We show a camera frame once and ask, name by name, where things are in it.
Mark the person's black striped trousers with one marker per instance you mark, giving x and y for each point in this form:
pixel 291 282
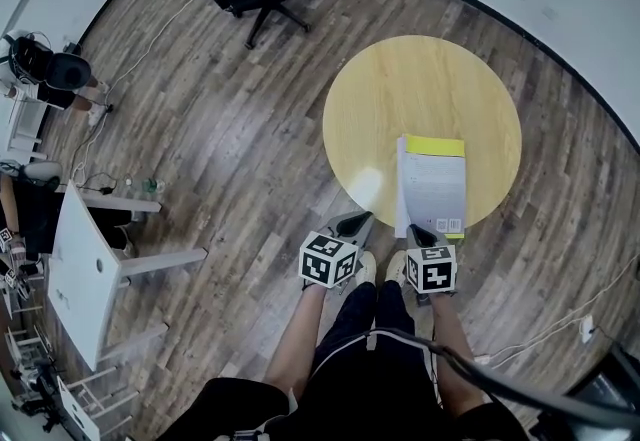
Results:
pixel 380 379

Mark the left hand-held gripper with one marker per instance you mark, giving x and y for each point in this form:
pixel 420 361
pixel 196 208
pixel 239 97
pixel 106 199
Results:
pixel 325 261

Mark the yellow and white booklet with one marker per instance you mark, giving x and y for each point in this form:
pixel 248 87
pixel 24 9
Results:
pixel 437 184

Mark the person's right forearm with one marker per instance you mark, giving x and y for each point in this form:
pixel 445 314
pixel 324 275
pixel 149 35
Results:
pixel 452 344

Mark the white table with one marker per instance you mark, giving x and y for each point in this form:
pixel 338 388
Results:
pixel 25 129

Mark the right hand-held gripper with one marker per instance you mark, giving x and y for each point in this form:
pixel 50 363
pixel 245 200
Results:
pixel 432 274

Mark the person's shoe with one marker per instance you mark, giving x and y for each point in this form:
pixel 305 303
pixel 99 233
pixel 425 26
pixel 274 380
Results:
pixel 396 266
pixel 366 266

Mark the clear green water bottle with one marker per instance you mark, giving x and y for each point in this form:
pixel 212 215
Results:
pixel 152 186

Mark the person's right shoe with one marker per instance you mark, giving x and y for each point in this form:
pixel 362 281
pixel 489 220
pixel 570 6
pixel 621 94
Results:
pixel 396 266

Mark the person's left forearm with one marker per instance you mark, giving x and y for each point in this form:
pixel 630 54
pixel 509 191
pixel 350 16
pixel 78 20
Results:
pixel 295 339

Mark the round yellow wooden table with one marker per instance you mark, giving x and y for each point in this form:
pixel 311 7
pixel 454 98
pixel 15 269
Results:
pixel 415 89

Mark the black laptop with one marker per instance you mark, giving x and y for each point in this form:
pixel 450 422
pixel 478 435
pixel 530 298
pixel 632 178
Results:
pixel 615 379

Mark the person's left shoe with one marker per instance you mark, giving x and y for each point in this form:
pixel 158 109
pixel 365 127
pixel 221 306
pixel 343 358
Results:
pixel 366 266

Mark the person's black shirt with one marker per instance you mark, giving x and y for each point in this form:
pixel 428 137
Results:
pixel 240 409

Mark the white power strip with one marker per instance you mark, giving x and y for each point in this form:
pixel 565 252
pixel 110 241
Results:
pixel 586 328

